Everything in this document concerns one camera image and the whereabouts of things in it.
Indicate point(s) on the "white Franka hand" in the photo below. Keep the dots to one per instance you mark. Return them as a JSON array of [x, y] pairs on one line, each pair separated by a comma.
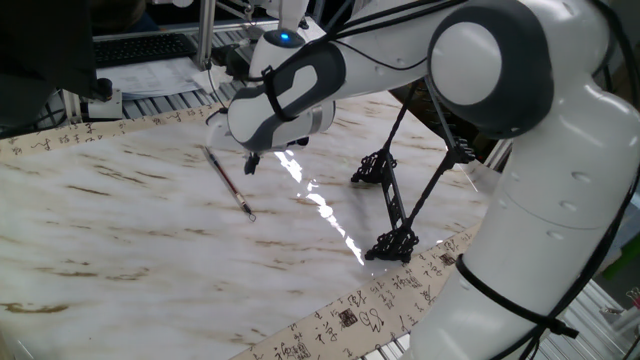
[[217, 132]]

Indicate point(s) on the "brown calligraphy brush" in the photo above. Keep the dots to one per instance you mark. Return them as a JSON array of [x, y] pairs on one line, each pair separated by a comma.
[[227, 181]]

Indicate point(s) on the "black ornate pen rack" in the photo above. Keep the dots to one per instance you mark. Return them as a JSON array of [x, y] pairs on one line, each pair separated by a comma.
[[395, 197]]

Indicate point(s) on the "white crumpled tissue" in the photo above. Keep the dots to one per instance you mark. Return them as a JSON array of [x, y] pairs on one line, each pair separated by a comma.
[[200, 79]]

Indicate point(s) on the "printed paper sheets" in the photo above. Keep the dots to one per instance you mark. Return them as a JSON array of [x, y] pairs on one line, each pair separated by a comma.
[[150, 77]]

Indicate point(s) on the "glossy marble pattern mat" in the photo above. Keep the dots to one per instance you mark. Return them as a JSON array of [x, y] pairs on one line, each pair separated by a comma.
[[150, 250]]

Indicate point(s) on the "black keyboard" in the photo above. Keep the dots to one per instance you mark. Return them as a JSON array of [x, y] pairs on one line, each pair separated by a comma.
[[140, 49]]

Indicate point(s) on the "beige calligraphy print paper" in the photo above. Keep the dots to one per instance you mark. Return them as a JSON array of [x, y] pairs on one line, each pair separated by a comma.
[[350, 315]]

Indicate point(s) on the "black computer monitor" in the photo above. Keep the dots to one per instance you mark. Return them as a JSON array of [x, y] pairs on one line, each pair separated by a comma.
[[45, 50]]

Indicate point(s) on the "green plastic object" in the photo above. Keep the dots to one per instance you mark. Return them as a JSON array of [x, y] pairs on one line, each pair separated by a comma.
[[625, 267]]

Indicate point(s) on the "upright aluminium profile post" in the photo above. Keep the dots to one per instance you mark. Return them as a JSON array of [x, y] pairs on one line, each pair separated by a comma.
[[205, 30]]

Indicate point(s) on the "white mount with black knob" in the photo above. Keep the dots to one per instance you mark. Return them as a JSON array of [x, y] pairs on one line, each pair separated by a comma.
[[102, 107]]

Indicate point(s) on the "grey metal shelf frame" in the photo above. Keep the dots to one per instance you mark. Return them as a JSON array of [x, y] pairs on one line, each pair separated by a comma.
[[500, 155]]

